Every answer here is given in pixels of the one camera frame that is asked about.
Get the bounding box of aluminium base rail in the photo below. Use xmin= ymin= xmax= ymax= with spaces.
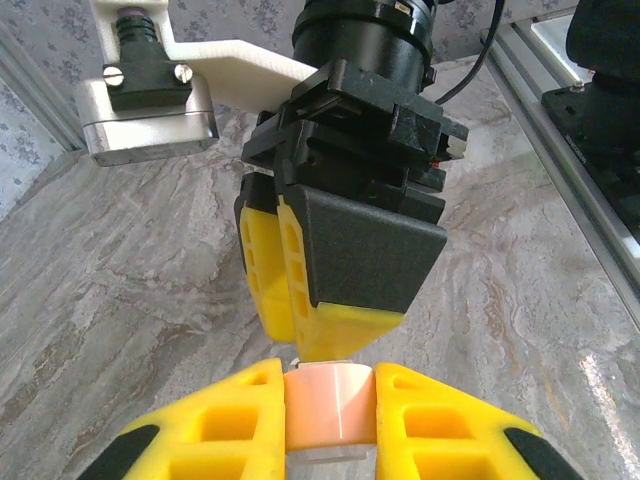
xmin=479 ymin=19 xmax=640 ymax=311

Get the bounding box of aluminium corner post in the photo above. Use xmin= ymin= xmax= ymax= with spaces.
xmin=0 ymin=22 xmax=89 ymax=156

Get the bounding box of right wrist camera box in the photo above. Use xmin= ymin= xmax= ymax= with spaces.
xmin=73 ymin=0 xmax=331 ymax=169

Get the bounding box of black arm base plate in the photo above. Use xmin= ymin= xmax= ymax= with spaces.
xmin=541 ymin=82 xmax=640 ymax=241

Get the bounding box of thin black cable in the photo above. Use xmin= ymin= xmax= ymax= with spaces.
xmin=433 ymin=0 xmax=507 ymax=106

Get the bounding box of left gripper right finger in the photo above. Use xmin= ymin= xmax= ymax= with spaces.
xmin=374 ymin=362 xmax=584 ymax=480

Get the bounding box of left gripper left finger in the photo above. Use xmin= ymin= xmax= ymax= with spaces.
xmin=89 ymin=357 xmax=287 ymax=480

